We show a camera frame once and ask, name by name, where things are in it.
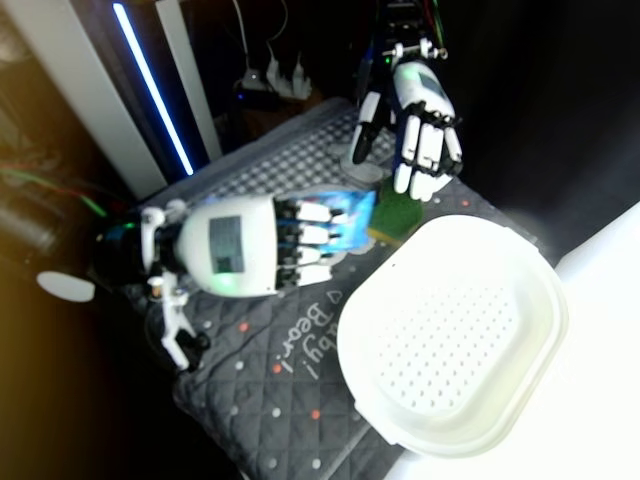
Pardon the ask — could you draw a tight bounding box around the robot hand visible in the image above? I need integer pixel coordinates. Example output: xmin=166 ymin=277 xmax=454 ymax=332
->
xmin=177 ymin=195 xmax=351 ymax=300
xmin=348 ymin=60 xmax=464 ymax=203

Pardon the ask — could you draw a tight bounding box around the yellow and green sponge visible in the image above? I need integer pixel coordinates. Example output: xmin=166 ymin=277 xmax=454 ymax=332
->
xmin=367 ymin=187 xmax=426 ymax=247

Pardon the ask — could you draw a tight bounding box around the blue tissue packet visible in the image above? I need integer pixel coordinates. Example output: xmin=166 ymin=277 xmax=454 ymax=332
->
xmin=279 ymin=187 xmax=377 ymax=252

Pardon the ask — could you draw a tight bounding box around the white perforated basket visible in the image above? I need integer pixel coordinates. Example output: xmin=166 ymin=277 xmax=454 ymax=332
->
xmin=335 ymin=214 xmax=570 ymax=459

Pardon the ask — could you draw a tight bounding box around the grey quilt with bear print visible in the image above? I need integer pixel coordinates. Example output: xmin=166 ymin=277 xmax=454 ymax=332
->
xmin=97 ymin=97 xmax=541 ymax=480

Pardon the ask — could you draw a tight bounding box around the white power strip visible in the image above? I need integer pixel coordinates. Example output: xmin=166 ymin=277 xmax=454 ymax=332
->
xmin=233 ymin=53 xmax=314 ymax=100

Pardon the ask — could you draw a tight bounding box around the blue light strip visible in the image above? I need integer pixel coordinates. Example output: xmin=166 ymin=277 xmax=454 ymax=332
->
xmin=112 ymin=2 xmax=195 ymax=177

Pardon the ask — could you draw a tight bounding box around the white power cable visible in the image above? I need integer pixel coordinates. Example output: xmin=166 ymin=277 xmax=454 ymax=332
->
xmin=230 ymin=0 xmax=256 ymax=76

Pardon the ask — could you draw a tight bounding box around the white post with panel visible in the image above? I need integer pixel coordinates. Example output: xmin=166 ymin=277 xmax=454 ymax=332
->
xmin=0 ymin=0 xmax=224 ymax=201

